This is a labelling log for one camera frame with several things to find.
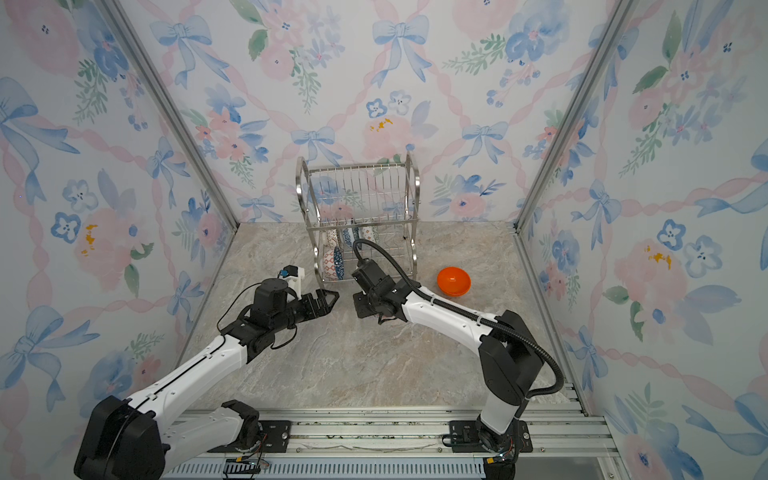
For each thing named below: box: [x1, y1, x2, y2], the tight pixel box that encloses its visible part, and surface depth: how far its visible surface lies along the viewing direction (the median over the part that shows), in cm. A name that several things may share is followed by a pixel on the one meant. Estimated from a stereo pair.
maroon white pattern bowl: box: [326, 228, 339, 249], surface depth 102 cm
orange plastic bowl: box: [437, 266, 472, 297], surface depth 102 cm
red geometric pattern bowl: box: [323, 249, 337, 281], surface depth 94 cm
